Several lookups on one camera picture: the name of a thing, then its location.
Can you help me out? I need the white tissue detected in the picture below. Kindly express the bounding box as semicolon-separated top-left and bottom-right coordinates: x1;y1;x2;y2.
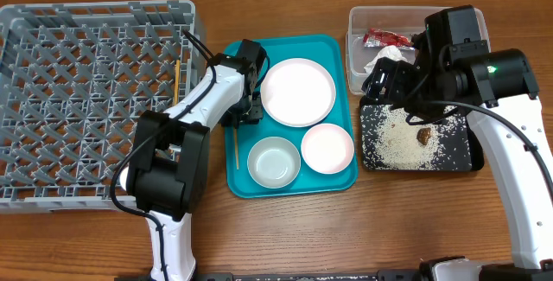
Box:
364;46;407;74

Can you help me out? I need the clear plastic bin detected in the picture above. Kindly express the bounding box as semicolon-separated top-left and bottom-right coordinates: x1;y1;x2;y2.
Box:
345;5;492;96

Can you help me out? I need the grey round bowl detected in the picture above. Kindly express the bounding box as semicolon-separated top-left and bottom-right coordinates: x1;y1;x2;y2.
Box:
247;137;302;189

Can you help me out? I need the white round plate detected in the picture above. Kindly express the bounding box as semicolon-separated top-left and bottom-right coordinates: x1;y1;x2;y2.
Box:
260;58;337;127

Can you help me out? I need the pink bowl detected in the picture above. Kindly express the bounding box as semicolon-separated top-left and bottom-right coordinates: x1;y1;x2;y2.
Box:
301;124;354;175

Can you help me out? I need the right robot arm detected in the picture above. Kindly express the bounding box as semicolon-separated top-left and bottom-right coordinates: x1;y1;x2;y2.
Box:
362;5;552;271

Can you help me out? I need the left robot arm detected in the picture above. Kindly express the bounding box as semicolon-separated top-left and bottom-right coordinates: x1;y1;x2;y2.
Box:
113;40;269;280

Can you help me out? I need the red candy wrapper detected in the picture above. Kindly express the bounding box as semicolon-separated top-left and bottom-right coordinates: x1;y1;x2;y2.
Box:
363;29;412;49

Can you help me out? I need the white rice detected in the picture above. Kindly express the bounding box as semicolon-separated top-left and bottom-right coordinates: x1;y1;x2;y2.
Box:
360;104;472;170

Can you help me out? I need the brown food piece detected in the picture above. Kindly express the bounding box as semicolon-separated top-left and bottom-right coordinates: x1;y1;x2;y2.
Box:
416;127;431;146

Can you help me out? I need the black waste tray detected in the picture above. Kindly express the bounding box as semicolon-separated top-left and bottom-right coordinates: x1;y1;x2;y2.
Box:
359;97;485;173

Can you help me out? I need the grey plastic dish rack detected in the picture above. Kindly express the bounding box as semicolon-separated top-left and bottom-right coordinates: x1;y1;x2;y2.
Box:
1;0;206;214

